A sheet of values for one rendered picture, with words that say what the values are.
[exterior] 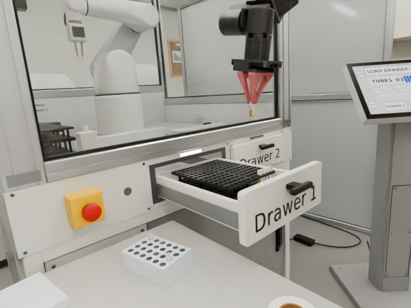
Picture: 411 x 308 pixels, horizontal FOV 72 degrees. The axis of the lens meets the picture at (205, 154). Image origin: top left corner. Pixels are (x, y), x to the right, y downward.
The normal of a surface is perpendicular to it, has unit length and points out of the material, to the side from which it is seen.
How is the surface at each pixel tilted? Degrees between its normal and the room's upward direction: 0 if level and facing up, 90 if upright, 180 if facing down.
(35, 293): 0
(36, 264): 90
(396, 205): 90
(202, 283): 0
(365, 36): 90
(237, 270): 0
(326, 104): 90
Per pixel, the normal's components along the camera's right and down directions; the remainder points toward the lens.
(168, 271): 0.80, 0.07
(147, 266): -0.59, 0.21
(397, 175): 0.00, 0.22
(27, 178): 0.66, 0.12
